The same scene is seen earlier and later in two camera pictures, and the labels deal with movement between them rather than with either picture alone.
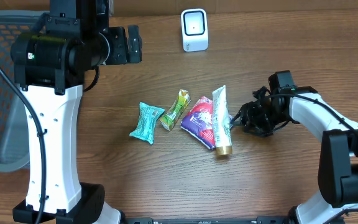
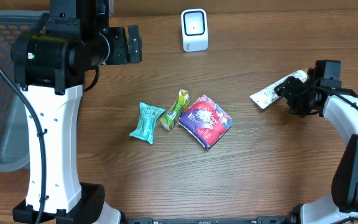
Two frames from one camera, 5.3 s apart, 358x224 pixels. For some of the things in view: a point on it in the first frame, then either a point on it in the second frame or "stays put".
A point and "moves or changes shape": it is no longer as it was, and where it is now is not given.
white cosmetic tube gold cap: [222, 122] moves or changes shape
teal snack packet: [148, 115] stays put
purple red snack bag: [199, 122] stays put
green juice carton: [169, 121] stays put
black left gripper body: [117, 55] stays put
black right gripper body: [265, 120] → [299, 96]
